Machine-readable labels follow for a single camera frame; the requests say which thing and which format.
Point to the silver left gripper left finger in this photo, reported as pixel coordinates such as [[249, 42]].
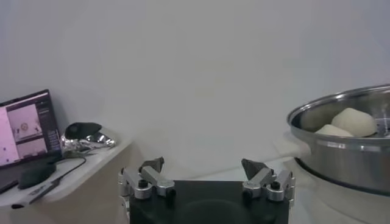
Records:
[[155, 178]]

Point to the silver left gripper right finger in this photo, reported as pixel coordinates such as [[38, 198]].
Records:
[[259, 179]]

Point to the white steamed baozi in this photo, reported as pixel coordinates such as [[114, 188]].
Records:
[[356, 121], [332, 131]]

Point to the stainless steel steamer basket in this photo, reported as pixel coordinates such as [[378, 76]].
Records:
[[344, 164]]

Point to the white side table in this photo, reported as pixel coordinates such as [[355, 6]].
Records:
[[88, 188]]

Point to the chrome headset with black visor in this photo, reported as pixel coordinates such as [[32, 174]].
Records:
[[85, 137]]

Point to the black computer mouse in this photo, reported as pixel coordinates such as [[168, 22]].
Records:
[[36, 176]]

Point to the grey usb hub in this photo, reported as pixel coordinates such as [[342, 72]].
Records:
[[36, 191]]

